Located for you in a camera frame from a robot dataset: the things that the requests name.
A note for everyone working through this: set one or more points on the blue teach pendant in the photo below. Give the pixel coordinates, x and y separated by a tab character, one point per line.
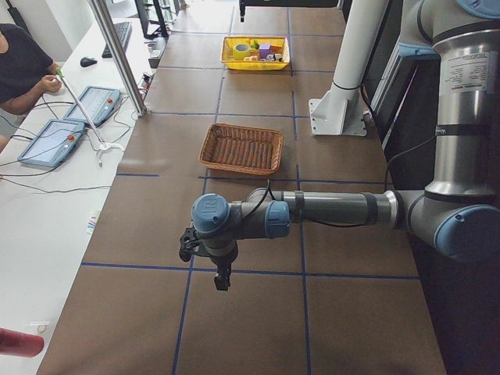
53	144
99	102

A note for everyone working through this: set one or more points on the toy croissant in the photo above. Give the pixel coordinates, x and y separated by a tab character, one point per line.
251	58

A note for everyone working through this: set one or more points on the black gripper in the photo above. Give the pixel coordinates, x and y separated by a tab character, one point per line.
242	10
221	262

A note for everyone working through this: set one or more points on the brown wicker basket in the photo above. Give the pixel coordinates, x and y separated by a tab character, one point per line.
239	149

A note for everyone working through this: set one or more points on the white camera mast base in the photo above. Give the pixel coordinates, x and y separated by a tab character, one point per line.
340	110

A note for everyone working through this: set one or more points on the purple foam cube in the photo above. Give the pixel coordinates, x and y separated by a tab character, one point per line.
264	50

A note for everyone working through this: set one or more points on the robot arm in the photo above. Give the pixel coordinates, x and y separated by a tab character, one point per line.
453	213
290	3

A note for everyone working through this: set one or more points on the red cylinder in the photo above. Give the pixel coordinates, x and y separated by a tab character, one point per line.
20	344

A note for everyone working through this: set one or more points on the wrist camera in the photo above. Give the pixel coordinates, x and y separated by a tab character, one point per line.
189	244

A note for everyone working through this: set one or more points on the white reacher grabber stick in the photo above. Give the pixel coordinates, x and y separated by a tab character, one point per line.
104	146

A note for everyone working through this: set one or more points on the yellow tape roll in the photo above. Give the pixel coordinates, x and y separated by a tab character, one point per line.
242	52

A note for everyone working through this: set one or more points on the orange toy carrot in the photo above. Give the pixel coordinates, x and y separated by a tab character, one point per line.
275	48

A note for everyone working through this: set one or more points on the far blue teach pendant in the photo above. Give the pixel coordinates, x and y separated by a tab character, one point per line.
99	102

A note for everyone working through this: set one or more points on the person in black shirt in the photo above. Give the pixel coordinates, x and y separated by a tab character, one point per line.
27	72

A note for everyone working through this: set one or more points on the aluminium frame post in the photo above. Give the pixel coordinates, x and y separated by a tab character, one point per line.
106	26

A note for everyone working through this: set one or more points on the black computer mouse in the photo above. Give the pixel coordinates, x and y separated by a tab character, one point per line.
88	61

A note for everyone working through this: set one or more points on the near blue teach pendant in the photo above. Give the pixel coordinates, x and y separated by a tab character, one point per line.
53	144

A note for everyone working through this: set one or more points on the yellow woven basket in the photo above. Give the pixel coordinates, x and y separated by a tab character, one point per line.
230	41

